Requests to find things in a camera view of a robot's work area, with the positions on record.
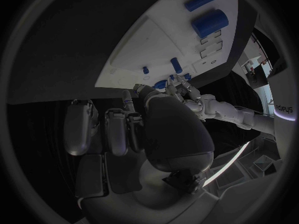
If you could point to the long thin blue cylinder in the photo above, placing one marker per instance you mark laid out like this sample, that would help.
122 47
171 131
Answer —
201 1

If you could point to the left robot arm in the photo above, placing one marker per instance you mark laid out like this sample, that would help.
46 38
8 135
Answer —
233 113

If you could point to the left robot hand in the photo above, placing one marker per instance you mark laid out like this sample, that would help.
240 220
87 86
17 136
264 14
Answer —
186 95

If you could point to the white task board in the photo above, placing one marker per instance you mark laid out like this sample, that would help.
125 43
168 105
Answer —
163 46

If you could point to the glowing light bar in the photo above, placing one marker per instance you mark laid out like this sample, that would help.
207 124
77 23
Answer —
230 162

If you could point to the blue gear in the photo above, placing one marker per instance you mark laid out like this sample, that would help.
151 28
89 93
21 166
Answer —
160 84

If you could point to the thick blue cylinder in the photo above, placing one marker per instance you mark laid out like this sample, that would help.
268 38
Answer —
209 23

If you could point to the short blue cylinder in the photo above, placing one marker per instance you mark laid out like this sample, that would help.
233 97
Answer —
176 65

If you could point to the blue plug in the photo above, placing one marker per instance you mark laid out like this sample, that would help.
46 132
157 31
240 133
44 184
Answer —
186 76

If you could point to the blue peg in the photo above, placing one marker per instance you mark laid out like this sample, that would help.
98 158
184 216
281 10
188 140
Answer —
145 70
171 77

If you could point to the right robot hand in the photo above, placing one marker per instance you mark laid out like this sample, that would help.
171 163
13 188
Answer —
172 130

